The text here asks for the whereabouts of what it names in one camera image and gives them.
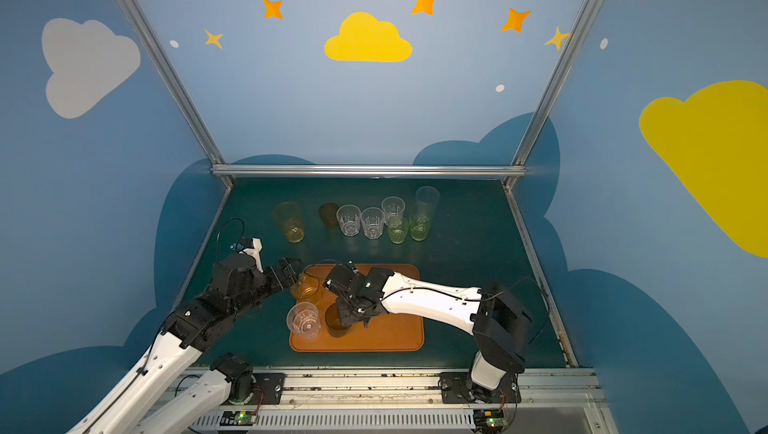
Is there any short yellow plastic glass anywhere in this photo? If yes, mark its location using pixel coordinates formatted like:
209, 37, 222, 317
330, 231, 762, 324
290, 273, 324, 305

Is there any brown textured glass front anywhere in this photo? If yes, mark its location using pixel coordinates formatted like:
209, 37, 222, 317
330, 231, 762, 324
324, 303, 350, 338

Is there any clear faceted plastic glass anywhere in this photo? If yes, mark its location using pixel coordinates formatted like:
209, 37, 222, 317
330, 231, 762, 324
286, 302, 322, 339

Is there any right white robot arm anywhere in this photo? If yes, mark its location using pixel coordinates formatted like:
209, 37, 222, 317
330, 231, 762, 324
323, 262, 534, 403

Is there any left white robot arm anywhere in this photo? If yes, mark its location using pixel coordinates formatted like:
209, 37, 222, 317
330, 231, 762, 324
70, 249, 302, 433

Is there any orange plastic tray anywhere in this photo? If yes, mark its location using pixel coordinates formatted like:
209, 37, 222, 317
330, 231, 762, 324
289, 263, 425, 353

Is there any tall yellow plastic glass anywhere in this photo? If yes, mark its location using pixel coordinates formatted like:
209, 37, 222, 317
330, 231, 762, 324
274, 202, 305, 243

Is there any clear ribbed glass left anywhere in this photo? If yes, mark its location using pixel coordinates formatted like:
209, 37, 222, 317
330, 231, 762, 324
336, 204, 361, 237

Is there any clear ribbed glass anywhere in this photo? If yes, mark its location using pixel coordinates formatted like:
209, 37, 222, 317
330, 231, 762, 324
381, 196, 406, 227
361, 207, 386, 240
336, 204, 361, 237

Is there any clear ribbed glass middle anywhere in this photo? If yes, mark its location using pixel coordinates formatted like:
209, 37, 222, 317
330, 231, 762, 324
361, 207, 386, 240

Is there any dark brown textured glass back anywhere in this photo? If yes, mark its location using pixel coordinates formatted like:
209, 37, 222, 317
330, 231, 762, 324
318, 202, 339, 229

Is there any short green glass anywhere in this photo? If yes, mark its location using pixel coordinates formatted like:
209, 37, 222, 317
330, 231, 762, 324
387, 216, 409, 244

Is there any clear ribbed glass right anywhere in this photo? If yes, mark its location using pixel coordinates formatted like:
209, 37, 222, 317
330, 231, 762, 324
381, 196, 406, 227

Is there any tall green glass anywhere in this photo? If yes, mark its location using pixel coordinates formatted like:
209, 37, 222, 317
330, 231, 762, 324
408, 202, 435, 241

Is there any left green circuit board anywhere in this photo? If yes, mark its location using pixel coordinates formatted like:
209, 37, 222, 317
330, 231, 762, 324
219, 411, 258, 427

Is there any green circuit board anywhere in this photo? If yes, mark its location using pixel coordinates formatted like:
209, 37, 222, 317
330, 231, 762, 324
219, 411, 258, 427
472, 410, 510, 434

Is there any right green circuit board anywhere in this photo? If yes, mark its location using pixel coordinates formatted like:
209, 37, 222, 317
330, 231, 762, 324
472, 410, 510, 434

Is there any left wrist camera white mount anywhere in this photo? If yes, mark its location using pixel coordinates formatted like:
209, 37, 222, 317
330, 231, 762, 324
230, 237, 263, 271

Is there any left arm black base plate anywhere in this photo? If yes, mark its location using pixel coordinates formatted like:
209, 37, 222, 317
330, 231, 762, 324
223, 372, 286, 406

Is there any horizontal aluminium back rail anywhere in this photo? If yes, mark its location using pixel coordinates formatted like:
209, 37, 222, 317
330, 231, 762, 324
211, 164, 526, 178

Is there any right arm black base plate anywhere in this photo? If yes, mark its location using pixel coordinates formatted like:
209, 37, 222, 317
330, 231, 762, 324
438, 371, 521, 404

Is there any left aluminium frame post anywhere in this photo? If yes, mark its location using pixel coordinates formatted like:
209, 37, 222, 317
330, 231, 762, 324
116, 0, 225, 167

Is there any aluminium frame post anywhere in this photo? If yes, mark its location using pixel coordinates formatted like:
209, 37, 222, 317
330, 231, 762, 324
116, 0, 225, 167
504, 0, 604, 193

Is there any right aluminium frame post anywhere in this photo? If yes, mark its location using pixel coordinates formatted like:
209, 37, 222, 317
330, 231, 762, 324
504, 0, 604, 193

